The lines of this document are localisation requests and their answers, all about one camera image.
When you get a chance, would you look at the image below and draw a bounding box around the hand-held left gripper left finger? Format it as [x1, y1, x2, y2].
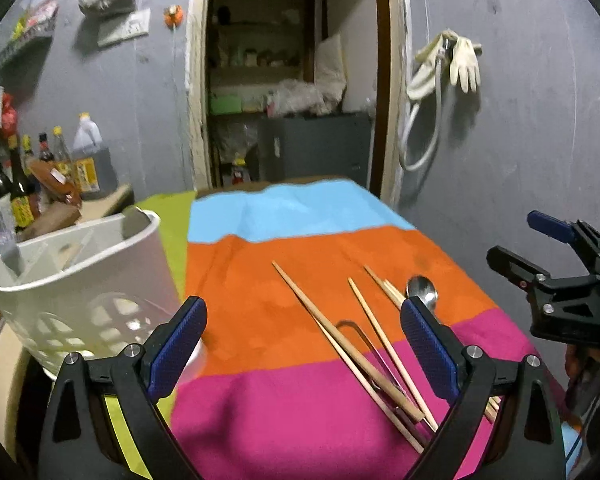
[37, 296, 208, 480]

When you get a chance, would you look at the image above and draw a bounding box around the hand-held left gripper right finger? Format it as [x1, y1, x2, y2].
[400, 296, 566, 480]

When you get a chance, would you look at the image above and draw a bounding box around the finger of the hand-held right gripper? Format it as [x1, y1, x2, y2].
[526, 209, 600, 272]
[486, 244, 600, 322]

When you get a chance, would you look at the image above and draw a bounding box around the metal spoon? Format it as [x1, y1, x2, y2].
[406, 275, 439, 317]

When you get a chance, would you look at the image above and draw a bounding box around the white plastic utensil holder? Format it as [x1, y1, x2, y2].
[0, 208, 208, 382]

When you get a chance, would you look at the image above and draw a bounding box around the striped blue orange pink cloth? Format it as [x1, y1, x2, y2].
[170, 182, 581, 480]

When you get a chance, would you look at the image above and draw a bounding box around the cream rubber glove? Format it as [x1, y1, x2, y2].
[406, 30, 454, 102]
[450, 36, 482, 94]

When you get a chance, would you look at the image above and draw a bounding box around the large cooking oil jug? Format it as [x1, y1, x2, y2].
[71, 112, 119, 199]

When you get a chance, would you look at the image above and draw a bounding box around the brown sauce packet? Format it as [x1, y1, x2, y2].
[30, 160, 84, 207]

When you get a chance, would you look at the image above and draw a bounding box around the dark bottle yellow label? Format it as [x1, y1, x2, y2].
[5, 135, 37, 232]

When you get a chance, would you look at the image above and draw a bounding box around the yellow cap glass bottle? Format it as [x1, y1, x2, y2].
[52, 126, 76, 182]

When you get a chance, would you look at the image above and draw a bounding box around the grey cabinet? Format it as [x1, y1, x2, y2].
[257, 112, 374, 187]

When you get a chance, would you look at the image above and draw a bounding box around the red cap dark bottle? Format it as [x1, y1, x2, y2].
[37, 132, 56, 164]

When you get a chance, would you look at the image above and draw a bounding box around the dark bottle white label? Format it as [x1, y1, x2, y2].
[0, 152, 14, 222]

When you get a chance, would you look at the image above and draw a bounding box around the green box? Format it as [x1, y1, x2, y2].
[209, 95, 244, 115]

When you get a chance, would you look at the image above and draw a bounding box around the white pillow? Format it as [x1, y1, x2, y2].
[314, 34, 348, 104]

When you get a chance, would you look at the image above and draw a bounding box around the clear plastic bag heap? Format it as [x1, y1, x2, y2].
[270, 80, 342, 117]

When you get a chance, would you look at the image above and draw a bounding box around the red plastic bag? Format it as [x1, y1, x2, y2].
[0, 93, 20, 139]

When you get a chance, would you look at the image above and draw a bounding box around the wooden shelf unit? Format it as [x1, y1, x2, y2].
[207, 0, 316, 117]

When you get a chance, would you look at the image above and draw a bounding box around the white hose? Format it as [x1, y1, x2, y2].
[399, 45, 444, 172]

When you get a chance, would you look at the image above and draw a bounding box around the wooden door frame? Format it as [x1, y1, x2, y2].
[185, 0, 412, 207]

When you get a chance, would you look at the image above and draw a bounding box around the wall socket panel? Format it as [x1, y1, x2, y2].
[96, 9, 152, 49]

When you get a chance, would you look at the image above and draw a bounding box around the wall rack with packets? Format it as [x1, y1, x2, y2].
[0, 0, 61, 69]

